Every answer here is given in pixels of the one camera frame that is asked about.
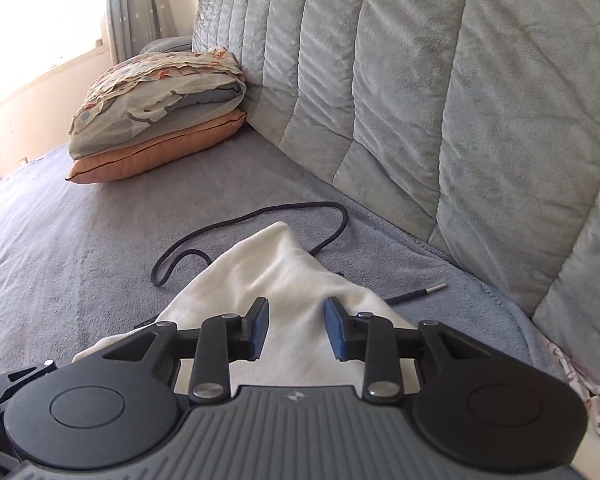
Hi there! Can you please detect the grey star curtain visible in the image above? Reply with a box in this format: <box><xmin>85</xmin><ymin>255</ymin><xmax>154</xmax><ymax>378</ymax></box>
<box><xmin>102</xmin><ymin>0</ymin><xmax>178</xmax><ymax>66</ymax></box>

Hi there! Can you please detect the floral grey pillow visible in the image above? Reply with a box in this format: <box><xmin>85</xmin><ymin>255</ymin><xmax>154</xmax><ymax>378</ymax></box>
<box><xmin>67</xmin><ymin>46</ymin><xmax>247</xmax><ymax>160</ymax></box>

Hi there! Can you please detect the bundled grey quilt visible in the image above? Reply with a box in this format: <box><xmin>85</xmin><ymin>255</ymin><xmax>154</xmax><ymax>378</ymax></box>
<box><xmin>139</xmin><ymin>35</ymin><xmax>195</xmax><ymax>56</ymax></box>

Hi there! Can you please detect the pink pillow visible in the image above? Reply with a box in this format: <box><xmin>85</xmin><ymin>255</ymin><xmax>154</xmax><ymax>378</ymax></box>
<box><xmin>66</xmin><ymin>110</ymin><xmax>249</xmax><ymax>184</ymax></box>

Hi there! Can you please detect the cream sweatshirt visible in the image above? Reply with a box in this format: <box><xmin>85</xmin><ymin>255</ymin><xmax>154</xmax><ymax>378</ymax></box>
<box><xmin>72</xmin><ymin>221</ymin><xmax>417</xmax><ymax>396</ymax></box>

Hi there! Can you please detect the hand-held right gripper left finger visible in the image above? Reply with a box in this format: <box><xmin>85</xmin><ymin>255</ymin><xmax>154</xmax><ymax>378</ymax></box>
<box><xmin>102</xmin><ymin>297</ymin><xmax>271</xmax><ymax>404</ymax></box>

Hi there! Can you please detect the black cord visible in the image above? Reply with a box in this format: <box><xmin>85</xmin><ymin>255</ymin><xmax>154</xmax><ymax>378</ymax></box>
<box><xmin>151</xmin><ymin>201</ymin><xmax>447</xmax><ymax>311</ymax></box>

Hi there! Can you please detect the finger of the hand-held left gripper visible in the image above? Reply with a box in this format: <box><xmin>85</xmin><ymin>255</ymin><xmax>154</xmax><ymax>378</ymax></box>
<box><xmin>0</xmin><ymin>360</ymin><xmax>57</xmax><ymax>413</ymax></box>

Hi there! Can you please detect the grey quilted headboard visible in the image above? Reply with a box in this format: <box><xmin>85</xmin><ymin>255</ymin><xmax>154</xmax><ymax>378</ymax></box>
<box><xmin>192</xmin><ymin>0</ymin><xmax>600</xmax><ymax>401</ymax></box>

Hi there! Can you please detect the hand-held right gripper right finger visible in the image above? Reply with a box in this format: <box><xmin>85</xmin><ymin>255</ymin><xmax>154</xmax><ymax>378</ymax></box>
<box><xmin>325</xmin><ymin>297</ymin><xmax>482</xmax><ymax>404</ymax></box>

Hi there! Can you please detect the floral bed sheet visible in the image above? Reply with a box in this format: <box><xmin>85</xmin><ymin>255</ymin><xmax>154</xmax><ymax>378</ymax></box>
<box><xmin>544</xmin><ymin>335</ymin><xmax>600</xmax><ymax>441</ymax></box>

